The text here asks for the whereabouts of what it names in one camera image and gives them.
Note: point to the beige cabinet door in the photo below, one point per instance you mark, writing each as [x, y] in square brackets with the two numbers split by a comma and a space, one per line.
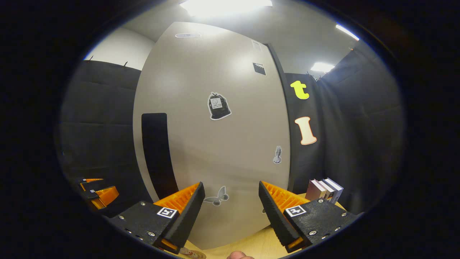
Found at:
[222, 144]

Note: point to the large ceiling light panel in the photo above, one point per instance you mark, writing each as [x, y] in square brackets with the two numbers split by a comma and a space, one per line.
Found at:
[224, 6]

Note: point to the black backdrop cloth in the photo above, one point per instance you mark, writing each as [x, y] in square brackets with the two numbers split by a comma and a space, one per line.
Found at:
[97, 108]

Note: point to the grey hardcover book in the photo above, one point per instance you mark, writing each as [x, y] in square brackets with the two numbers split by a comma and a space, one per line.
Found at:
[327, 190]

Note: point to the small ceiling light panel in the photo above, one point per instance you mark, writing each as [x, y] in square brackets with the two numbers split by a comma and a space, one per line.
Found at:
[322, 67]

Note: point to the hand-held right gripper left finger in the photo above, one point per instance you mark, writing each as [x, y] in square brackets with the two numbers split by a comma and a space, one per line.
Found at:
[187, 216]

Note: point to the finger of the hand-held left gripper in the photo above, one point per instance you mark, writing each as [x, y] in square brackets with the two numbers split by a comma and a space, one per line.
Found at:
[90, 194]
[82, 180]

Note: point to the long ceiling light strip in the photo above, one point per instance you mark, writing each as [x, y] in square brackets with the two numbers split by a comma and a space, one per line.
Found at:
[348, 32]

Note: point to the dark blue hardcover book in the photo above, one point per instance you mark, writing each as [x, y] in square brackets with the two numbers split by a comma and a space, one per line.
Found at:
[337, 190]

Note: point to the maroon hardcover book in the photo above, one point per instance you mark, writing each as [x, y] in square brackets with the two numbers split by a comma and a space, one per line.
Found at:
[314, 190]

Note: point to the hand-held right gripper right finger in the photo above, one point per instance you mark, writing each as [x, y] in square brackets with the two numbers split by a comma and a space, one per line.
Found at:
[275, 216]

